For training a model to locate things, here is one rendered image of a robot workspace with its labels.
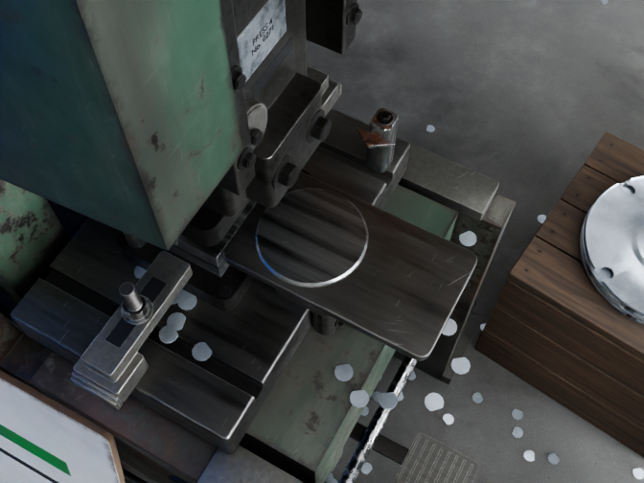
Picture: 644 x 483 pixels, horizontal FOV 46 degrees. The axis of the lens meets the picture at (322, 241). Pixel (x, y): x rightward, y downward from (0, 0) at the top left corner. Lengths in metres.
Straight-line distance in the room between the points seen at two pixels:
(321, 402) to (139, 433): 0.22
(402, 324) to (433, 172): 0.33
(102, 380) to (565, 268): 0.83
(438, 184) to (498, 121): 0.94
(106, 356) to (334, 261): 0.26
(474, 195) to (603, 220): 0.40
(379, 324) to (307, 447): 0.18
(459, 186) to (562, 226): 0.39
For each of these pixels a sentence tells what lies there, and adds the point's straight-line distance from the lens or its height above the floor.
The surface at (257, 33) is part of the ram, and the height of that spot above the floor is 1.07.
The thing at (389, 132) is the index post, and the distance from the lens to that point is 0.91.
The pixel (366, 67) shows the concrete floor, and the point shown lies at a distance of 2.04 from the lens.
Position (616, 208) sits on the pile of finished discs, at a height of 0.38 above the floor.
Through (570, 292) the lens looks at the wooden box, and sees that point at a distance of 1.35.
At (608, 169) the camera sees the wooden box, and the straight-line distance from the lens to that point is 1.51.
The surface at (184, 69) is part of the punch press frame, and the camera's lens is 0.44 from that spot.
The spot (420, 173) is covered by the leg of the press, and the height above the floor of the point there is 0.64.
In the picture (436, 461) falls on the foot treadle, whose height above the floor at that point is 0.16.
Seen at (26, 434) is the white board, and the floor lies 0.44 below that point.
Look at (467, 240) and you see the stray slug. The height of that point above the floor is 0.65.
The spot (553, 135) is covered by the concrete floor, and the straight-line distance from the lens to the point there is 1.98.
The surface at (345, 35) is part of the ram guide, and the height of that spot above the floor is 1.01.
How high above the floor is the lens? 1.51
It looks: 61 degrees down
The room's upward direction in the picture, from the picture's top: straight up
